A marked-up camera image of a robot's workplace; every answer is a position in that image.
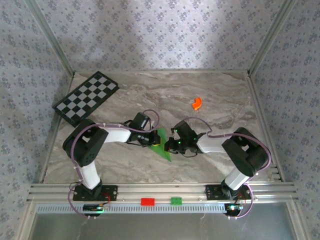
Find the green cloth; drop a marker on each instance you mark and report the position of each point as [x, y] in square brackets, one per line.
[160, 150]

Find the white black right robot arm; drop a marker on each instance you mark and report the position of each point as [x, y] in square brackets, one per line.
[212, 147]

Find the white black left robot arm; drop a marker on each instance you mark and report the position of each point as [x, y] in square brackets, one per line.
[116, 136]

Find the orange curved plastic piece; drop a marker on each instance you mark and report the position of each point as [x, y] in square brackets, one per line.
[197, 103]

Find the green toy brick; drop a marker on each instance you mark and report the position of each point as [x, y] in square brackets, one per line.
[176, 201]

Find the red toy brick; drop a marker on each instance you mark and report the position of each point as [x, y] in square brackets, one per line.
[147, 201]

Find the black grey checkerboard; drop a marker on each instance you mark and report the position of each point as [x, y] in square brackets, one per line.
[85, 95]

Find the grey metal panel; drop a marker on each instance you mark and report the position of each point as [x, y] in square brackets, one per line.
[162, 227]

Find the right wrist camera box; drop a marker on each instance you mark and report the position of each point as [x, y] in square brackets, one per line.
[175, 134]

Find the long aluminium mounting rail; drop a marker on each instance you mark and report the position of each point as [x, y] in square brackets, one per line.
[162, 190]

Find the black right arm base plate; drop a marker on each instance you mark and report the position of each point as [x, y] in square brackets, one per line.
[212, 192]

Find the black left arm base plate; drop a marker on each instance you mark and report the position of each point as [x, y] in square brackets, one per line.
[111, 192]

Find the aluminium frame bar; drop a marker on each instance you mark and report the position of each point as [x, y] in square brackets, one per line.
[162, 71]
[262, 112]
[51, 37]
[271, 37]

